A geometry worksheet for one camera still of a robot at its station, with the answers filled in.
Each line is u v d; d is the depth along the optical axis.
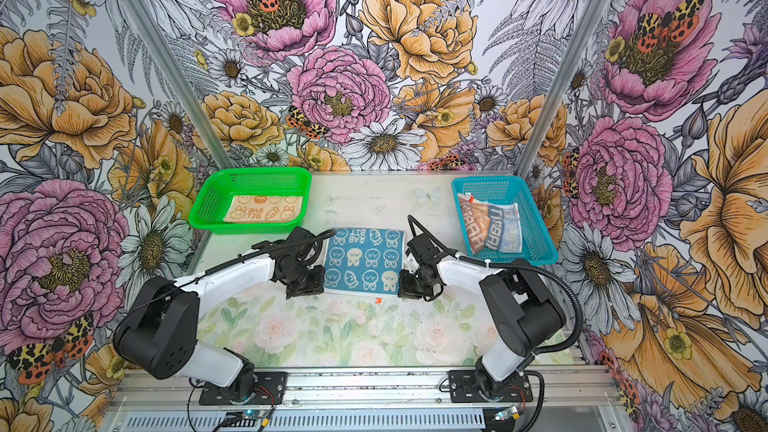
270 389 0.74
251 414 0.71
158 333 0.44
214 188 1.09
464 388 0.74
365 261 0.97
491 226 1.02
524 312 0.46
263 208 1.09
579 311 0.43
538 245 0.92
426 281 0.71
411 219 0.78
